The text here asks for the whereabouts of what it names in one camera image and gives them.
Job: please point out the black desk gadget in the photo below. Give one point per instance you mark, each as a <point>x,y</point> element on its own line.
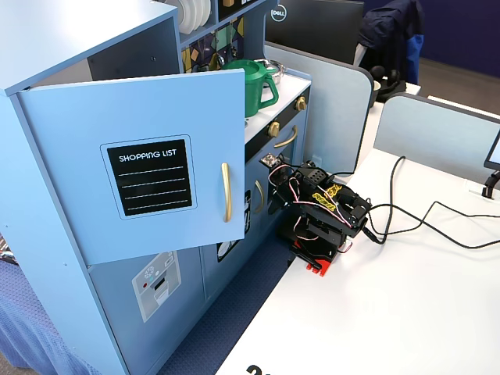
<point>390,88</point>

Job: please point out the steel slotted spoon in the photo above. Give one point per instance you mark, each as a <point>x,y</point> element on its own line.
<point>221,59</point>

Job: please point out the black monitor stand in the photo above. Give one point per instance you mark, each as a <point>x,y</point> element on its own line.
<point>488,189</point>

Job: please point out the gold stove knob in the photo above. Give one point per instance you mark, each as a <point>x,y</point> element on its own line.
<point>301,103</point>
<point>274,129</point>

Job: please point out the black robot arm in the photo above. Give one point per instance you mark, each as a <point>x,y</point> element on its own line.
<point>332,218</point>

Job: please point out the blue ice dispenser fridge door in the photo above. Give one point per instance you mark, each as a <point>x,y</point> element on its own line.
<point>117,312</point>

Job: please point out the small wrist camera board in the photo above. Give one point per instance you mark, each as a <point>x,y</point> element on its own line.
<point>270,161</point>

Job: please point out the blue toy kitchen frame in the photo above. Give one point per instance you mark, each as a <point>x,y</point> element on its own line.
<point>58,31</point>

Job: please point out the red arm base clamp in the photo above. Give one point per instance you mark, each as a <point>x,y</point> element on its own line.
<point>318,267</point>

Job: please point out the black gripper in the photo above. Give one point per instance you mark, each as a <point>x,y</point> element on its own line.
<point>280,190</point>

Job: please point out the white toy plate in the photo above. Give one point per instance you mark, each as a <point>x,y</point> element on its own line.
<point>185,15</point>
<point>199,13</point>
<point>208,9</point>

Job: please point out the flat computer monitor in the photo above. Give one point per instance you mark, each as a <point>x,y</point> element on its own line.
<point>494,152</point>

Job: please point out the blue shopping list cabinet door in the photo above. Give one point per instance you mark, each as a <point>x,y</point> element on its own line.
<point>58,156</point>

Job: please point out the green plastic pitcher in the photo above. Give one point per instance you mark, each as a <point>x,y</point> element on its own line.
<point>254,90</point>

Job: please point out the white cup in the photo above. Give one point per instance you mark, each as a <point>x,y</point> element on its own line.
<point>376,91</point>

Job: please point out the black Dell monitor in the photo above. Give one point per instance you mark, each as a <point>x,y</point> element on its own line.
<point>312,27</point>

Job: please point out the grey rounded desk partition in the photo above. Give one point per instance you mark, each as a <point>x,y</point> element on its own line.
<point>332,117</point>
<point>429,136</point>

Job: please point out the dark blue jacket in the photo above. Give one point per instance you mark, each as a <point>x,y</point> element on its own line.
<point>390,31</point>

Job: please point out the steel pot with lid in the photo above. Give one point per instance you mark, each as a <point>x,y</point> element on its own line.
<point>275,72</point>

